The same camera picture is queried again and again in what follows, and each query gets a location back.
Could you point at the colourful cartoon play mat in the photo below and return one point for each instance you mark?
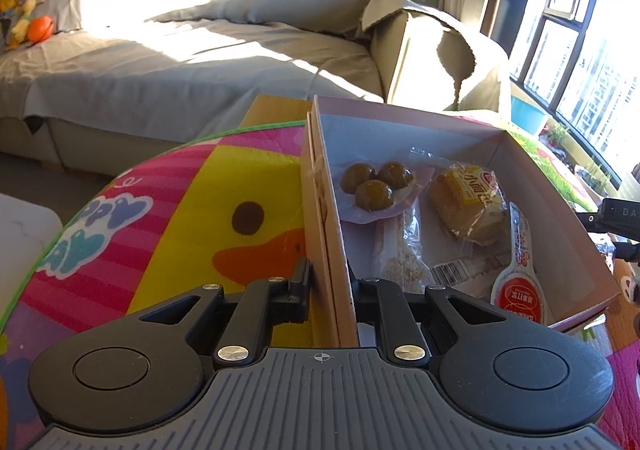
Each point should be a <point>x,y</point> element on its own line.
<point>175,230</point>

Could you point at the small green potted plant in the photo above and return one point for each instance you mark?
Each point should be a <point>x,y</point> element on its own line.
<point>559,134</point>

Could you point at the clear packet of brown grains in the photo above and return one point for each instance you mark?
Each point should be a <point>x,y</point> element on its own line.
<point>407,265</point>

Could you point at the grey fabric sofa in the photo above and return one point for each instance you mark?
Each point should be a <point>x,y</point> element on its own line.
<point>175,80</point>

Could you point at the pink cardboard box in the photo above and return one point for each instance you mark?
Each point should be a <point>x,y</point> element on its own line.
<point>327,230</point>

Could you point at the red and white sauce pouch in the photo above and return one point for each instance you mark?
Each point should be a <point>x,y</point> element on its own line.
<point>515,290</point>

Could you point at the teal plastic basin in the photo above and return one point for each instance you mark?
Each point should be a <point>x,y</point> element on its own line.
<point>527,114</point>

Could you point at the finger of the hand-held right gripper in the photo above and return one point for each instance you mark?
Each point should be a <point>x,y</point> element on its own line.
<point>627,251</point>
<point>587,221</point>

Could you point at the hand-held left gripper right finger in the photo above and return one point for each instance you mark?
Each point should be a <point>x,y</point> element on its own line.
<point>365,295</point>

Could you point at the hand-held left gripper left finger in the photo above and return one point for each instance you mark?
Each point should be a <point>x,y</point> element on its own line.
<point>300,282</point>

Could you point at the orange ball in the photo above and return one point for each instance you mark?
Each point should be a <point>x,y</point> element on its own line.
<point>40,28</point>

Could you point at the packet of three brown eggs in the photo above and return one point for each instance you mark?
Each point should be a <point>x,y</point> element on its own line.
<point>372,192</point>

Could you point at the black framed window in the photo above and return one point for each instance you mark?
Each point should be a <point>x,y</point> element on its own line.
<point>575,30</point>

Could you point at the beige cloth cover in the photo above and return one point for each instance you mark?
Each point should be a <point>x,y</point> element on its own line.
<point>475,65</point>

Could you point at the yellow bread packet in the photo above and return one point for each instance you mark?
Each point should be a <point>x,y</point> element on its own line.
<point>465,202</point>

